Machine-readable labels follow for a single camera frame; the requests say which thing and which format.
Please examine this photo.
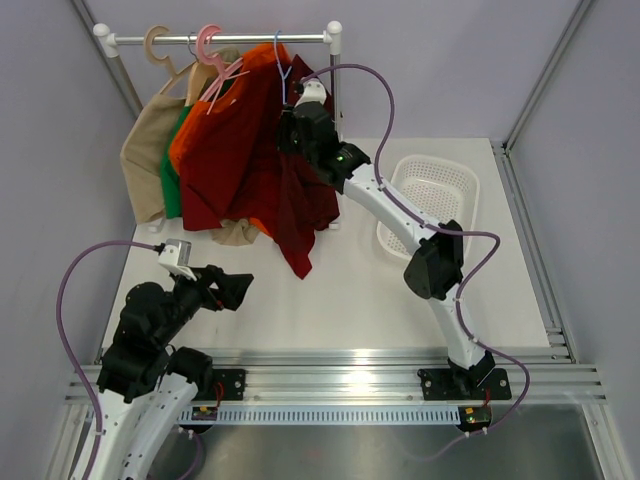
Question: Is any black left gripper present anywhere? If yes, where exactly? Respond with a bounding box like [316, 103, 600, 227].
[155, 263, 253, 346]

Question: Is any dark maroon t shirt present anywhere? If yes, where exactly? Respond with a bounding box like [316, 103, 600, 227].
[239, 53, 342, 279]

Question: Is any light blue wire hanger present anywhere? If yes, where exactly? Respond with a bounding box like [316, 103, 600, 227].
[273, 30, 292, 106]

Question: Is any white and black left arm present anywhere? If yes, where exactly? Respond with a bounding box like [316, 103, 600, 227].
[72, 265, 254, 479]

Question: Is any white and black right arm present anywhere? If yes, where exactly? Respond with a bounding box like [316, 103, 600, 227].
[278, 102, 495, 399]

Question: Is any red t shirt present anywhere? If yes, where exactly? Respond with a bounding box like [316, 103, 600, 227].
[178, 64, 286, 232]

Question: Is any orange t shirt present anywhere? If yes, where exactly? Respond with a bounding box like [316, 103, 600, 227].
[168, 42, 292, 239]

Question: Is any pink plastic hanger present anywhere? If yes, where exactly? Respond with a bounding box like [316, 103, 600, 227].
[189, 24, 249, 114]

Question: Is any beige t shirt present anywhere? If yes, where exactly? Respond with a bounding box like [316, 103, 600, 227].
[120, 45, 261, 247]

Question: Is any beige plastic hanger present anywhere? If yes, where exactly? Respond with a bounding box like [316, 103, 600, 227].
[143, 25, 197, 97]

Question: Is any white and chrome clothes rack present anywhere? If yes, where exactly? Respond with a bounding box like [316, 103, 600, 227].
[92, 20, 344, 232]

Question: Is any white perforated plastic basket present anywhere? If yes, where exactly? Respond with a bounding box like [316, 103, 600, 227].
[391, 154, 480, 231]

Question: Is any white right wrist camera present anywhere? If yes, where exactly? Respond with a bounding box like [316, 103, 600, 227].
[295, 78, 328, 107]

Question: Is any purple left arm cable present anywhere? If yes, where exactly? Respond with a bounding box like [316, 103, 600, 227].
[55, 239, 206, 480]

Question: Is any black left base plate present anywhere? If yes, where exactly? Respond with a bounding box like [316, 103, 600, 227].
[189, 369, 247, 434]

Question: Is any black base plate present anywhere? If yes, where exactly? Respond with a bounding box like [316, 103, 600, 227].
[189, 369, 247, 434]
[417, 367, 512, 431]

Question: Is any white slotted cable duct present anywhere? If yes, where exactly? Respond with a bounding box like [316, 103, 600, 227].
[176, 405, 462, 426]

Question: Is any aluminium table edge rail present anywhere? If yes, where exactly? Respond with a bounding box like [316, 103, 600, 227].
[63, 344, 609, 404]

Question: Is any left aluminium frame post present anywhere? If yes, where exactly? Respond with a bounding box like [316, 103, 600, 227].
[69, 0, 143, 118]

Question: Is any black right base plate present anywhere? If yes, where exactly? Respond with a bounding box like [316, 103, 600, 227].
[417, 367, 512, 431]

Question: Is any aluminium corner frame post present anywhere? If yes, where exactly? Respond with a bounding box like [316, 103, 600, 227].
[502, 0, 598, 153]

